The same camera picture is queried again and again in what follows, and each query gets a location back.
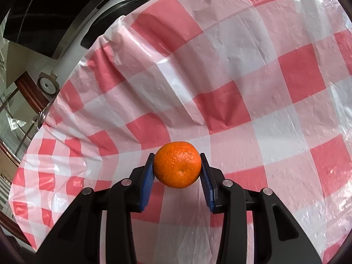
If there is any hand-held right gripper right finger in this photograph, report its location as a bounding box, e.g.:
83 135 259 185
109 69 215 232
199 152 322 264

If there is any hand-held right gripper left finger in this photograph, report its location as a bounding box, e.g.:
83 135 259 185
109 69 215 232
34 152 156 264

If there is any large orange mandarin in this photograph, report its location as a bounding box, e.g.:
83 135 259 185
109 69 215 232
153 141 202 189

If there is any red white checked plastic tablecloth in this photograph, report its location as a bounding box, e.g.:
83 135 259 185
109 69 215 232
8 0 352 264

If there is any round white grey appliance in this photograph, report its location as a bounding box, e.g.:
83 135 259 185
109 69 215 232
37 71 59 97

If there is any black silver-edged cooktop panel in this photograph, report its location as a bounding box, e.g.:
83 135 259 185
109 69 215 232
3 0 171 59

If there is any brown wooden frame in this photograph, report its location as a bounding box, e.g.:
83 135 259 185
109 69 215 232
16 77 50 113

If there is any black wok with handles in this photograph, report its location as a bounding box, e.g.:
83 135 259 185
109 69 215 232
81 0 154 48

